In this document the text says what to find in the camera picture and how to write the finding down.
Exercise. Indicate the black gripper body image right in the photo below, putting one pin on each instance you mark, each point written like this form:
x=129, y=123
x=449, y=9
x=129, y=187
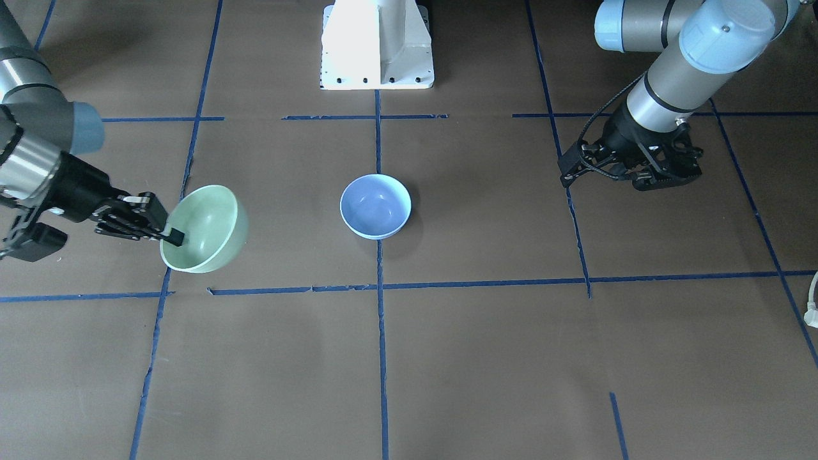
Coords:
x=621, y=140

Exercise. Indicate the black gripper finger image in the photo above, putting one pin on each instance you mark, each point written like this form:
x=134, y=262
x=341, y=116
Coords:
x=144, y=208
x=597, y=151
x=119, y=227
x=572, y=168

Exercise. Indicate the white plug at table edge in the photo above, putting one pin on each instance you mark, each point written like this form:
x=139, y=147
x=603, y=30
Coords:
x=810, y=314

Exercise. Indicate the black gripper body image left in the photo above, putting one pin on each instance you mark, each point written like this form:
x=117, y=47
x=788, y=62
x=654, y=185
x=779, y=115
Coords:
x=80, y=190

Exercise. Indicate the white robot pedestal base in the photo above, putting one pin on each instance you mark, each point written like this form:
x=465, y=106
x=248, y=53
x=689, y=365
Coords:
x=376, y=45

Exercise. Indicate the blue bowl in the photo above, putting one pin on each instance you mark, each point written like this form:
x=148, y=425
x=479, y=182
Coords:
x=375, y=206

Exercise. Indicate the green bowl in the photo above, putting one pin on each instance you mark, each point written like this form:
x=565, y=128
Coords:
x=215, y=227

